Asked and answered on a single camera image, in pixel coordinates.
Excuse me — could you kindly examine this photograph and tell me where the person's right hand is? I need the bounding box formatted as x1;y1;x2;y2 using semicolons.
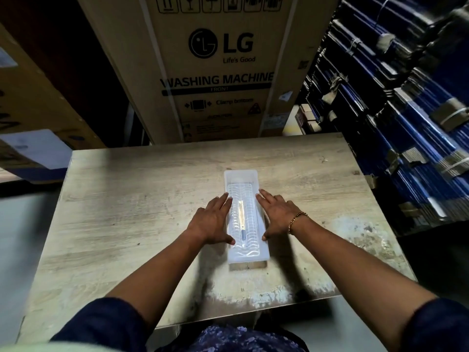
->
255;189;300;242

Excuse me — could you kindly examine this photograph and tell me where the person's left hand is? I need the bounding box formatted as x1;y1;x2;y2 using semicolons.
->
186;193;236;246

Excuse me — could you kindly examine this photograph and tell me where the clear plastic blister tray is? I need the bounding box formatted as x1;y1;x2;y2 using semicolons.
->
224;169;271;270

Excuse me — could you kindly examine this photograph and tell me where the person's left forearm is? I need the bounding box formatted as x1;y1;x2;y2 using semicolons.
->
104;229;206;330

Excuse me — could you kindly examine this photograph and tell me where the person's right forearm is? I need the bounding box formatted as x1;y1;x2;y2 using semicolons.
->
291;216;439;342

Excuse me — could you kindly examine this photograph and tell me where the dark blue patterned garment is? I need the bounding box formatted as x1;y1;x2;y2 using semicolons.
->
49;297;469;352

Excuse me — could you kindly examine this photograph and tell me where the large printed cardboard box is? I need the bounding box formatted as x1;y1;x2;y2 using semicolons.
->
76;0;340;145

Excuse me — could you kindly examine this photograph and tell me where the stack of blue flat boxes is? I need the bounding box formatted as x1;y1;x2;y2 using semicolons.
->
295;0;469;236

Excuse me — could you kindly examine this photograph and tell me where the pale green cloth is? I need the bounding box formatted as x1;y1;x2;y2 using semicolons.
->
0;342;149;352

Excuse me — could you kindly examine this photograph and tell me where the white paper sheet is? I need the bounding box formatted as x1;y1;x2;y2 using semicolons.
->
0;129;73;171

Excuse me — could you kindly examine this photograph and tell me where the plain brown cardboard box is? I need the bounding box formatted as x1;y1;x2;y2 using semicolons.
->
0;22;107;184

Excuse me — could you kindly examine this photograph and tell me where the gold bead bracelet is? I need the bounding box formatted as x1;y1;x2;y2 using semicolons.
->
288;212;309;235

